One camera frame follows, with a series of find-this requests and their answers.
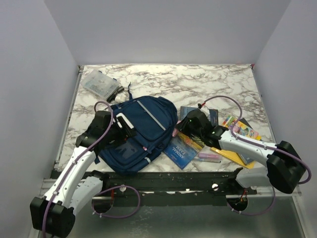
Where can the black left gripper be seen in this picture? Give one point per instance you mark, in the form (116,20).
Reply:
(123,137)

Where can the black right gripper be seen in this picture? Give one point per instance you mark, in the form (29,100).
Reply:
(183,126)

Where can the navy blue student backpack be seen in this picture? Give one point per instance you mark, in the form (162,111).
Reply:
(154,120)

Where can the purple highlighter marker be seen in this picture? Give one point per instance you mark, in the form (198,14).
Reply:
(206,156)

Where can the blue white pen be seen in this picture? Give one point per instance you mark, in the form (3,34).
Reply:
(208,161)

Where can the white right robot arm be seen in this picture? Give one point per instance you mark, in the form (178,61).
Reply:
(281,166)

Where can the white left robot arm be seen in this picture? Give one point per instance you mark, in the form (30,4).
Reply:
(55,212)

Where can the Animal Farm book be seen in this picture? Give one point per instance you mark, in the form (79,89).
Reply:
(182,149)

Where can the white cylindrical object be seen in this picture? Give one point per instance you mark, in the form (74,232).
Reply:
(120,98)

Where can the Nineteen Eighty-Four book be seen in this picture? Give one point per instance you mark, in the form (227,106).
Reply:
(212,114)

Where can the clear plastic organiser box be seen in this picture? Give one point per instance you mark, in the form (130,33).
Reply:
(100,84)

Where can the yellow notebook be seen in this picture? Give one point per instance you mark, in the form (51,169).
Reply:
(236,158)

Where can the colourful children's book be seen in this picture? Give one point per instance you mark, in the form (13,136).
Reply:
(241,128)

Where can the blue picture book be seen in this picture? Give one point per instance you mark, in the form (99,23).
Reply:
(245,159)

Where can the black mounting base plate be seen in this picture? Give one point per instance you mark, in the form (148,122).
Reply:
(150,188)

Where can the aluminium extrusion rail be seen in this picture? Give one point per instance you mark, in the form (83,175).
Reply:
(64,189)

